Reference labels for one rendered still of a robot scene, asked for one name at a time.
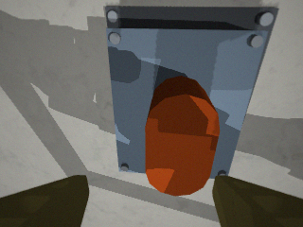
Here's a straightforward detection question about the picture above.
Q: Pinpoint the orange peg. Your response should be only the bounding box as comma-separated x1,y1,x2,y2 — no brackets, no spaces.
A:
145,76,220,196

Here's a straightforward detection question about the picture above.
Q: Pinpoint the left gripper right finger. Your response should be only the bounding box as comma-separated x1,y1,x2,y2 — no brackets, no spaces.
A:
212,175,303,227

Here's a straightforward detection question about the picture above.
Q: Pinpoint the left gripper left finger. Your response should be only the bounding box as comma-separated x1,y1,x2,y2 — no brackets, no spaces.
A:
0,175,89,227

